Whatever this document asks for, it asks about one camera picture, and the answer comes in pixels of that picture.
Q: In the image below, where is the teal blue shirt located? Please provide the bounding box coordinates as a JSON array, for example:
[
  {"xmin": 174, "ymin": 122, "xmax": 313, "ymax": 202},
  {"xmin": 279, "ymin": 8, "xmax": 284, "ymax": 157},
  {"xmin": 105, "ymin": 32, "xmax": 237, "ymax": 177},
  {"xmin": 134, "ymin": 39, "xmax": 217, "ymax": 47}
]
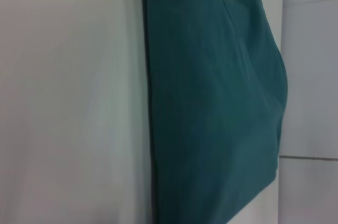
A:
[{"xmin": 140, "ymin": 0, "xmax": 289, "ymax": 224}]

